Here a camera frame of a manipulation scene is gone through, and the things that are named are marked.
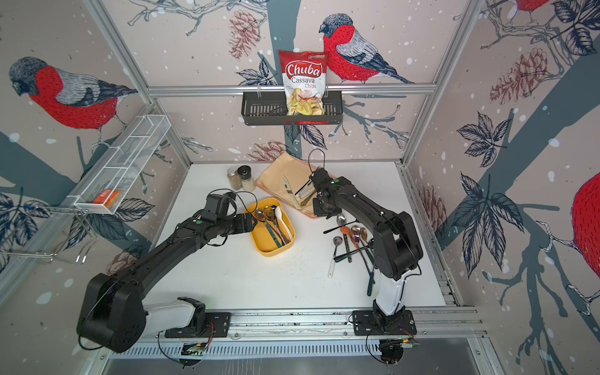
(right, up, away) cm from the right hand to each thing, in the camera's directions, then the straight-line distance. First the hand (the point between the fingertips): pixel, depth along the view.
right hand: (321, 210), depth 91 cm
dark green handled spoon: (+17, -25, -10) cm, 32 cm away
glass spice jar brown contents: (-39, +12, +14) cm, 43 cm away
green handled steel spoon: (-26, -3, +7) cm, 27 cm away
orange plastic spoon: (+10, -9, +4) cm, 14 cm away
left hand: (-26, -2, -5) cm, 27 cm away
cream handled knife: (-14, +6, +17) cm, 22 cm away
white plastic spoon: (-18, -3, +7) cm, 19 cm away
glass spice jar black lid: (-34, +15, +12) cm, 39 cm away
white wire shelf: (-69, +12, -17) cm, 72 cm away
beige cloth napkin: (-12, +17, +31) cm, 37 cm away
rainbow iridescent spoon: (+14, -11, 0) cm, 18 cm away
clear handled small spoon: (+6, -13, +1) cm, 15 cm away
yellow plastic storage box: (-19, -9, +3) cm, 21 cm away
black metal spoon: (+20, -13, -1) cm, 24 cm away
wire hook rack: (-70, +4, -31) cm, 77 cm away
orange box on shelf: (-62, +7, -27) cm, 68 cm away
